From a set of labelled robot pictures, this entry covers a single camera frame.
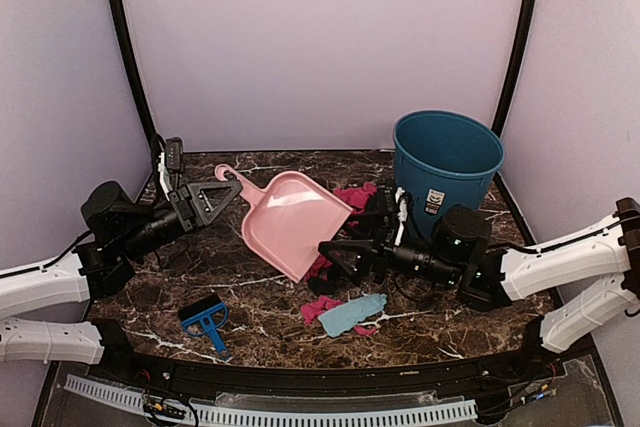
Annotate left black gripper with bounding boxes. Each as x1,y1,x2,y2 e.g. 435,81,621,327
118,179,242,262

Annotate light blue paper scrap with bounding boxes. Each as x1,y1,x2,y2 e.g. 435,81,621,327
318,294,387,338

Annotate black table front rail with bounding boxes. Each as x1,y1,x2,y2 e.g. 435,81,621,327
90,319,567,398

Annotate pink paper scrap back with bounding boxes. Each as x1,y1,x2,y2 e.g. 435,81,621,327
332,182,377,215

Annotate pink plastic dustpan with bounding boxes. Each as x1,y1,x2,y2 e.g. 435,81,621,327
214,164,353,283

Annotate black frame post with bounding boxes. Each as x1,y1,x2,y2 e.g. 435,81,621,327
491,0,545,138
108,0,158,152

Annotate blue hand brush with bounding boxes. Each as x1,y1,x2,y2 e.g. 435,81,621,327
177,293,231,362

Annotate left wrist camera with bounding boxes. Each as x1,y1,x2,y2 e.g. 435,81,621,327
151,134,184,199

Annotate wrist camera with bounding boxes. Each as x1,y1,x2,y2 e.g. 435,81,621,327
379,186,412,247
151,134,184,199

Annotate left black frame post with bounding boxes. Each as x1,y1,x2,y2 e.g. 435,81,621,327
108,0,158,152

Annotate blue plastic waste bin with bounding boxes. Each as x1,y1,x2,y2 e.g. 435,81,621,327
393,110,505,239

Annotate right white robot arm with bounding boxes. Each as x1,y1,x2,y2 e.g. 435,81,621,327
318,198,639,381

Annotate right black frame post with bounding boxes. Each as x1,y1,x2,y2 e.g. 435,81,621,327
491,0,545,138

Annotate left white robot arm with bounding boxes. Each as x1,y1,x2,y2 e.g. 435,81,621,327
1,181,242,383

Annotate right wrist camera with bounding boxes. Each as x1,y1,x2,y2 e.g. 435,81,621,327
379,186,412,247

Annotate pink paper scrap front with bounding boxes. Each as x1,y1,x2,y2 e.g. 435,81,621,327
300,295,342,325

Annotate white slotted cable duct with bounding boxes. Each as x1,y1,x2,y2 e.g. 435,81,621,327
64,374,477,426

